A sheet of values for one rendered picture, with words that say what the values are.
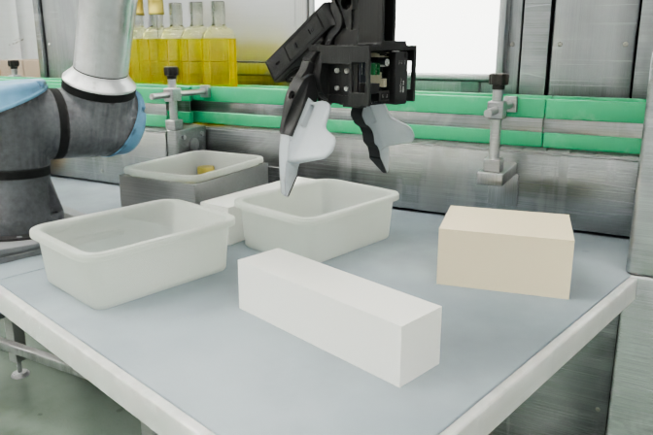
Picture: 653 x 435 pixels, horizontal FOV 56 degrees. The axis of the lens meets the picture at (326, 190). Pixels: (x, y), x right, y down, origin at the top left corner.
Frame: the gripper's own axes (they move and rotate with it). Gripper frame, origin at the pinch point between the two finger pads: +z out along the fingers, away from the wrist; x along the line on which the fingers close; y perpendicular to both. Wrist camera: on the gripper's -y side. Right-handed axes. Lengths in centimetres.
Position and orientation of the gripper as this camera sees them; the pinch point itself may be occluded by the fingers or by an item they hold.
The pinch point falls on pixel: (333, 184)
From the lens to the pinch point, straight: 62.1
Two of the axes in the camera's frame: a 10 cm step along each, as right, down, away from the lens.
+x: 6.8, -1.7, 7.1
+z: 0.0, 9.7, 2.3
